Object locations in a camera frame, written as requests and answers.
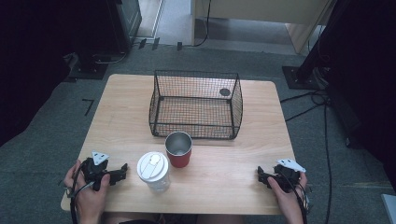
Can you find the black stand with base plate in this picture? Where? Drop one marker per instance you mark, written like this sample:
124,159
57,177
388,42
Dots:
306,73

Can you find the person's right hand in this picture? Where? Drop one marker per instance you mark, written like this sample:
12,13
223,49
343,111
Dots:
288,199

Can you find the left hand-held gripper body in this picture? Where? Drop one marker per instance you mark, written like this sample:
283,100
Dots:
93,170

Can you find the red steel cup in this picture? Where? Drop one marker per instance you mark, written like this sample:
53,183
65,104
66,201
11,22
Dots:
179,155

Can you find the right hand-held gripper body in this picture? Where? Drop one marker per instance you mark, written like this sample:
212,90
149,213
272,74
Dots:
288,175

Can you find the person's left hand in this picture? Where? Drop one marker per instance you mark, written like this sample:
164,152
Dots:
88,199

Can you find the black equipment case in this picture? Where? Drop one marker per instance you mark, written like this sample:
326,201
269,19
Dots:
109,28

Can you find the dark round disc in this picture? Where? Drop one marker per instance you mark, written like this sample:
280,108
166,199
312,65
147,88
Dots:
224,92

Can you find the clear cup with white lid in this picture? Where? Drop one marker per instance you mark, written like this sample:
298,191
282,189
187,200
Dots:
153,169

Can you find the pale blue box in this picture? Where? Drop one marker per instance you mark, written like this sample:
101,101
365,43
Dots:
389,208

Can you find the beige cabinet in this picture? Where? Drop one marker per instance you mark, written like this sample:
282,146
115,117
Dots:
264,12

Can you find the dark curtain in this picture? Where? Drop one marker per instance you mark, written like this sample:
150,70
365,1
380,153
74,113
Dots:
367,77
28,62

